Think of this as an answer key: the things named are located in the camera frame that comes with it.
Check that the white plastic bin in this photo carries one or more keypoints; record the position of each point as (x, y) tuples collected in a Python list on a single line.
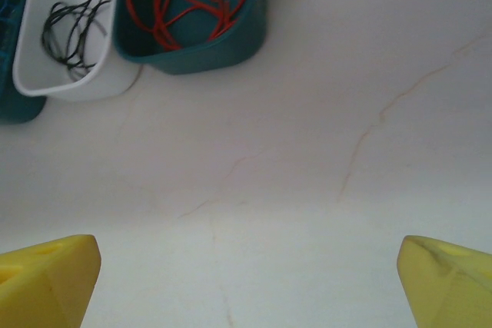
[(96, 86)]

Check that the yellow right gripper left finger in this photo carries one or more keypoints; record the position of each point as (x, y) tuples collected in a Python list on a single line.
[(46, 285)]

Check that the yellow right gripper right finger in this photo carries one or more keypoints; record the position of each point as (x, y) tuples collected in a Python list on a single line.
[(453, 289)]

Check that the teal plastic bin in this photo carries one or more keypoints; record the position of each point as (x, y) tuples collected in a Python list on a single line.
[(211, 61), (19, 109)]

